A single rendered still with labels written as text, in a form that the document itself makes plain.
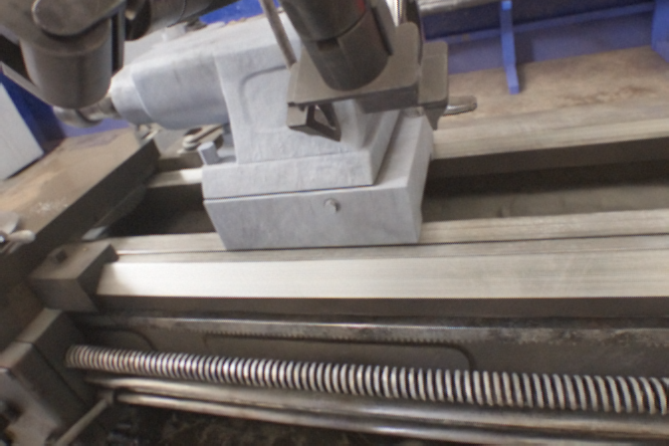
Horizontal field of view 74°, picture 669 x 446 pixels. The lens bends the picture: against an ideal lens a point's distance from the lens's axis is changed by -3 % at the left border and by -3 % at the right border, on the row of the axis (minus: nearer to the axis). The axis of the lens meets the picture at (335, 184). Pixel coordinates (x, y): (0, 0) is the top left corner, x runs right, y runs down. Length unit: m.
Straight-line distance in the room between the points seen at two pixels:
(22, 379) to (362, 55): 0.80
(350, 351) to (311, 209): 0.24
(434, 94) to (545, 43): 3.51
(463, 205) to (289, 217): 0.38
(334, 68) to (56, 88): 0.20
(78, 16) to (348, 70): 0.18
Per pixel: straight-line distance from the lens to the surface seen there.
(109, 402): 1.05
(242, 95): 0.71
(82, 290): 0.91
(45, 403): 1.00
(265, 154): 0.71
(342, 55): 0.34
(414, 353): 0.74
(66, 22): 0.35
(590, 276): 0.63
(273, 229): 0.74
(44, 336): 0.98
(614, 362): 0.75
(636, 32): 3.98
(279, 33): 0.60
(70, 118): 1.01
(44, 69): 0.36
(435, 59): 0.39
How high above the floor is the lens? 1.26
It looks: 29 degrees down
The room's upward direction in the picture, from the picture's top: 17 degrees counter-clockwise
